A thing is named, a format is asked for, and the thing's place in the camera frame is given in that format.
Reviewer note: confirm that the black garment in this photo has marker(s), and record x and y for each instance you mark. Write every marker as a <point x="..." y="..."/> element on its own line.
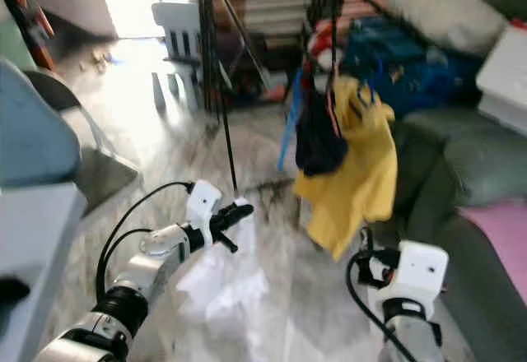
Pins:
<point x="6" y="288"/>

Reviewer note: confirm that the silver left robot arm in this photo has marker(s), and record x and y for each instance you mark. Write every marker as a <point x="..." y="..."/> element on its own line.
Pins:
<point x="148" y="267"/>

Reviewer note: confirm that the pink plastic hanger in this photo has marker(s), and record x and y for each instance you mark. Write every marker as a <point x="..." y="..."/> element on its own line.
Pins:
<point x="333" y="111"/>

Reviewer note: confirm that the yellow shirt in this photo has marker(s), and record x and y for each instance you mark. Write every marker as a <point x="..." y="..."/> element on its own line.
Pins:
<point x="354" y="189"/>

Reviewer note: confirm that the dark navy shirt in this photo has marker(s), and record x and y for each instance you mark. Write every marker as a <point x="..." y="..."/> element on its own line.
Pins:
<point x="321" y="144"/>

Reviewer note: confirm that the dark green sofa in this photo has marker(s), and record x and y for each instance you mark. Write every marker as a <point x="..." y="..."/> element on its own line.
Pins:
<point x="445" y="181"/>

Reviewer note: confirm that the grey folding chair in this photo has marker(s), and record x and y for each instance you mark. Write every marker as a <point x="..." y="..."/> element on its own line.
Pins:
<point x="107" y="173"/>

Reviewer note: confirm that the pink mat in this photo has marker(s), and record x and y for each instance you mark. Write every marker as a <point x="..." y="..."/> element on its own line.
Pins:
<point x="498" y="239"/>

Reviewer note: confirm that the light blue folding table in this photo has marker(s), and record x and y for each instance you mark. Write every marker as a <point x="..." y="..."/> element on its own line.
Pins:
<point x="33" y="239"/>

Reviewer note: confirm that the black metal drying rack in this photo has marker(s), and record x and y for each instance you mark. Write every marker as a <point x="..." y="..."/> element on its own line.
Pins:
<point x="210" y="49"/>

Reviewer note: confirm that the red and white bag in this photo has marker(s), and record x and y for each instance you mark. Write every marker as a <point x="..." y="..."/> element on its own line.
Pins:
<point x="321" y="41"/>

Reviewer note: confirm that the white plastic kids chair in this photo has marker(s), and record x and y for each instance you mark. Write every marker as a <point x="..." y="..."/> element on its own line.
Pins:
<point x="177" y="29"/>

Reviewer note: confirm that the light blue chair cushion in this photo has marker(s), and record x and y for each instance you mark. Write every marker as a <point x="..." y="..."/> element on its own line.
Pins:
<point x="37" y="132"/>

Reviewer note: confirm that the blue suitcase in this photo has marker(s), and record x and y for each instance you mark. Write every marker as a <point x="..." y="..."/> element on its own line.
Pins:
<point x="403" y="58"/>

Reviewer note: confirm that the beige pillow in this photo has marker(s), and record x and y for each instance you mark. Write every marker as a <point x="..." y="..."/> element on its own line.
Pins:
<point x="449" y="12"/>

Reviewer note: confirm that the orange broom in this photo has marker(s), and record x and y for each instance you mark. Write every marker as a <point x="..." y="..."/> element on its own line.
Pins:
<point x="29" y="4"/>

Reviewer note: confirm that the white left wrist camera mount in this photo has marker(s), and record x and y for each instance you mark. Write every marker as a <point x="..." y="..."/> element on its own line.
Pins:
<point x="204" y="206"/>

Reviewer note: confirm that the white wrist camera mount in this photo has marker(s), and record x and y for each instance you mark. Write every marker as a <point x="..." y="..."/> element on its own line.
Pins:
<point x="416" y="276"/>
<point x="204" y="206"/>

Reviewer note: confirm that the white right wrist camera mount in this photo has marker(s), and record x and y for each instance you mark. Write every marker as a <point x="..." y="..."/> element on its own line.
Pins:
<point x="416" y="276"/>

